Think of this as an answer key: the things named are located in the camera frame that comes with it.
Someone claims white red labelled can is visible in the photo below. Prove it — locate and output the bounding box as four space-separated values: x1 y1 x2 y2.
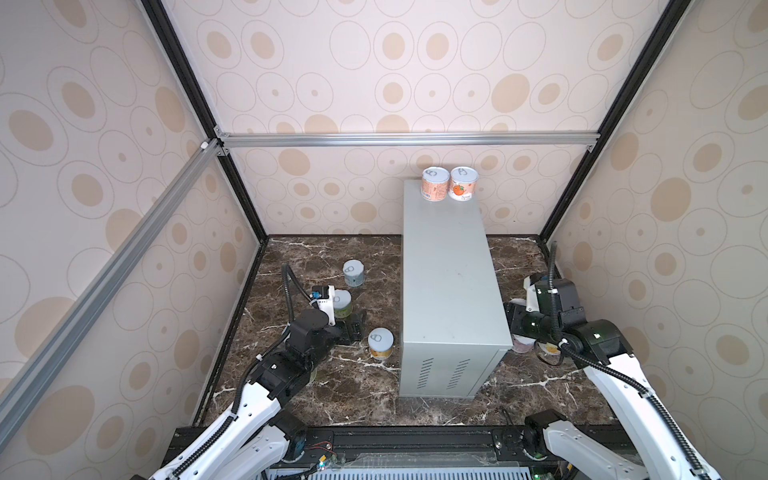
512 335 536 353

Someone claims yellow orange labelled can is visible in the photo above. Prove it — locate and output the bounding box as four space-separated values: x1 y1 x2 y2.
367 327 394 360

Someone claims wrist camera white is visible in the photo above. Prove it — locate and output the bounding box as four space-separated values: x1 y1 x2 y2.
310 285 336 326
523 276 540 312

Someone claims silver aluminium crossbar back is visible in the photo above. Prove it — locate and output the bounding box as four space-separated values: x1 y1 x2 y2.
203 130 600 150

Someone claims black corner frame post left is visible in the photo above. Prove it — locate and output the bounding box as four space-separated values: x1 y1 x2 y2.
140 0 269 243

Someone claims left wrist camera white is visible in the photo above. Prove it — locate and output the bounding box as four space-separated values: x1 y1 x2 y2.
310 285 336 326

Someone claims black corner frame post right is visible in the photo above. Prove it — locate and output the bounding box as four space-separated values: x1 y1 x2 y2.
539 0 693 247

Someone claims silver aluminium bar left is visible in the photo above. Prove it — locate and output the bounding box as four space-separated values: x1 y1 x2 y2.
1 138 222 449

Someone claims pink orange labelled can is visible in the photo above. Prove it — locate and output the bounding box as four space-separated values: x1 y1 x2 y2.
421 167 450 202

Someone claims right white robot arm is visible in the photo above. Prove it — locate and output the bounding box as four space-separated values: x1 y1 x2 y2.
505 274 720 479

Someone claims light blue labelled can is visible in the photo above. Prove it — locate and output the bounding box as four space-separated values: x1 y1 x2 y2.
342 259 365 288

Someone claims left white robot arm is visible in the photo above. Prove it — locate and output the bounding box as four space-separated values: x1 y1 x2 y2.
151 308 367 479

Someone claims yellow labelled can right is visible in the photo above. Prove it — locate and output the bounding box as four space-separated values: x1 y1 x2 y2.
536 342 561 356

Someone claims black corner frame post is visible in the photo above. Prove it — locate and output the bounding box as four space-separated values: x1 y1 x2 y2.
539 0 693 247
140 0 269 243

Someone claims orange tomato labelled can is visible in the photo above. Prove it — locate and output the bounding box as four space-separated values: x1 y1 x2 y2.
448 166 479 201

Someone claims lime green labelled can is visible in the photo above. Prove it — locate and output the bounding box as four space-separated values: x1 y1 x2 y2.
304 370 318 385

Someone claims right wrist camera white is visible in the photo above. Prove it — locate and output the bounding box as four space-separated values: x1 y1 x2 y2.
523 276 540 312

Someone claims grey metal cabinet box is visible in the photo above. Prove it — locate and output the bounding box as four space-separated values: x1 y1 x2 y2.
399 180 512 399

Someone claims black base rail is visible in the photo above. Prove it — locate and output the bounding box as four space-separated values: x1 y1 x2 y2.
153 410 686 479

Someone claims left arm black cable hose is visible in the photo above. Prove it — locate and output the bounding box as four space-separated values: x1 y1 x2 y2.
167 263 316 480

